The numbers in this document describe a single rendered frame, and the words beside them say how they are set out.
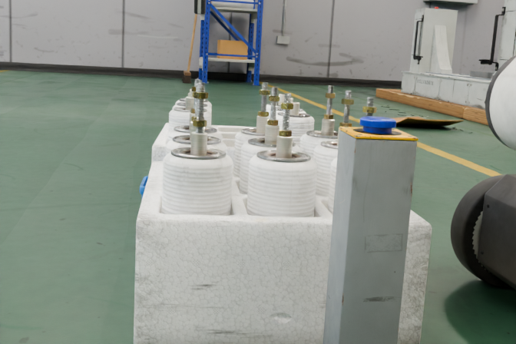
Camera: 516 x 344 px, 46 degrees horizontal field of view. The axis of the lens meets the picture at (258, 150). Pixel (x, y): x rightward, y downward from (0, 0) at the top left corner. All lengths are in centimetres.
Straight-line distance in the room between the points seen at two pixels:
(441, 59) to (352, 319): 470
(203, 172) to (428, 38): 471
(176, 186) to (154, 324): 18
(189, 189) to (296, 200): 14
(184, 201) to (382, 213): 27
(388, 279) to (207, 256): 24
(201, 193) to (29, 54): 652
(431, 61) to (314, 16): 231
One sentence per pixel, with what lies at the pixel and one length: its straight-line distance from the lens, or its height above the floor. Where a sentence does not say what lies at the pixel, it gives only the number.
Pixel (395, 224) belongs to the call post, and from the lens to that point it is 69.
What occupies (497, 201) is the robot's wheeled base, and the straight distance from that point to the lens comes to 108.
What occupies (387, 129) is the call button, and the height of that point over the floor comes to 32.
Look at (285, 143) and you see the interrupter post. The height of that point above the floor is 27.
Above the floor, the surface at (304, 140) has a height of 24.
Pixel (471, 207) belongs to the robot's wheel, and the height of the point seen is 15.
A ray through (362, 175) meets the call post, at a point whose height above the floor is 27.
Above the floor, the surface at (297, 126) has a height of 23.
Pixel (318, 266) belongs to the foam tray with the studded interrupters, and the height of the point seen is 12.
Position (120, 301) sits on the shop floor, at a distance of 100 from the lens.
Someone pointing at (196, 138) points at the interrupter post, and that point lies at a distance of 83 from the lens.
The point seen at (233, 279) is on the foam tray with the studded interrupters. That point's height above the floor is 10.
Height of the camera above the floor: 40
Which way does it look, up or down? 10 degrees down
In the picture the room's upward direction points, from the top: 3 degrees clockwise
